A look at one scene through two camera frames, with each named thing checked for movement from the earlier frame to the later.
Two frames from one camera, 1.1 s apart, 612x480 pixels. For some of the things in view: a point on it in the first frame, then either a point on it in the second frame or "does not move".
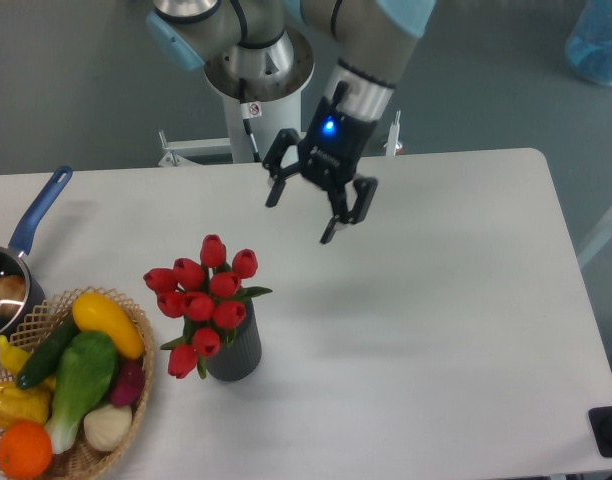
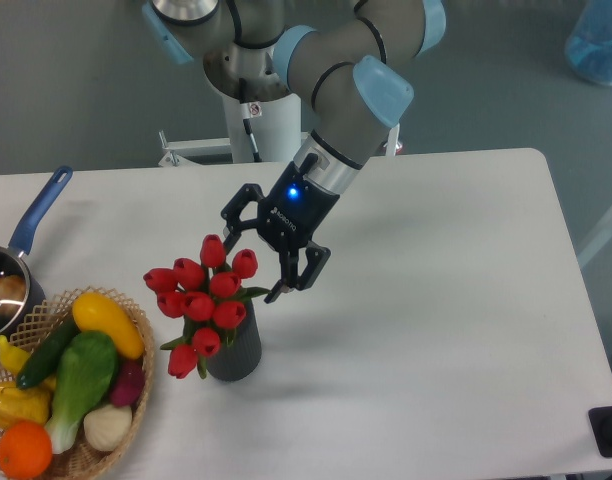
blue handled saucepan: x=13 y=293 does not move
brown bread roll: x=5 y=295 does not move
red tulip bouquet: x=208 y=297 does not move
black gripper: x=333 y=147 -> x=290 y=215
